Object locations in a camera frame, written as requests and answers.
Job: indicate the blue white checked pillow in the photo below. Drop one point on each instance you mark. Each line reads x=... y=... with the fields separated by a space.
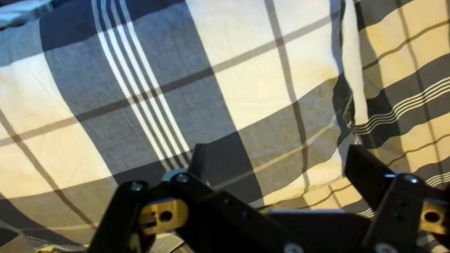
x=163 y=70

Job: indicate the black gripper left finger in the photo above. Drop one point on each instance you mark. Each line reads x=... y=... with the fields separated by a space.
x=211 y=205

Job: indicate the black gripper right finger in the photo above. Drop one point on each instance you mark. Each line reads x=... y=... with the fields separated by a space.
x=398 y=205

